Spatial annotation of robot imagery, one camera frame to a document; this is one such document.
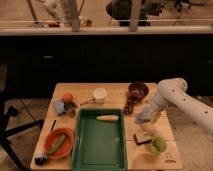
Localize green cup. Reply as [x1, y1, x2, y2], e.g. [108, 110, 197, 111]
[149, 137, 167, 155]

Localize yellow corn cob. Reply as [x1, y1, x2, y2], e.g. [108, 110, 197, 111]
[96, 115, 119, 122]

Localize metal measuring cup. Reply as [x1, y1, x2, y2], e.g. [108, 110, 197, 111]
[64, 99, 94, 117]

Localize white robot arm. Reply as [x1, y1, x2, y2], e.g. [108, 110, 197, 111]
[149, 78, 213, 134]

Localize green plastic tray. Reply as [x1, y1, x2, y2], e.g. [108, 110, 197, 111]
[71, 109, 127, 171]

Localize black white brush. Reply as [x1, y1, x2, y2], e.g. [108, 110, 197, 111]
[34, 121, 56, 165]

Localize green cucumber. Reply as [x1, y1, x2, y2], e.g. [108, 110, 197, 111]
[48, 134, 66, 156]

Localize orange fruit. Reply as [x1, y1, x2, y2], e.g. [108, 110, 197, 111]
[62, 93, 73, 103]

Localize purple grapes bunch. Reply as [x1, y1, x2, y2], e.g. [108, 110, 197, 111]
[124, 97, 134, 114]

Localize light blue towel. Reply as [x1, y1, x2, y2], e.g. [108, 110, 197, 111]
[135, 107, 153, 124]

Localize orange bowl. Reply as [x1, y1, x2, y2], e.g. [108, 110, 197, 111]
[44, 127, 74, 159]

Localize dark red bowl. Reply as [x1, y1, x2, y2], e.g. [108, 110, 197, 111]
[128, 82, 149, 100]

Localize white cup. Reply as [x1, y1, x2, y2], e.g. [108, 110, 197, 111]
[92, 88, 107, 104]

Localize brown sponge block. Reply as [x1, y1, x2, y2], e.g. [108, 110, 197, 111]
[133, 132, 152, 145]

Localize wooden table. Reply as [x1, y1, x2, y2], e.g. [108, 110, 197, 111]
[30, 83, 183, 171]

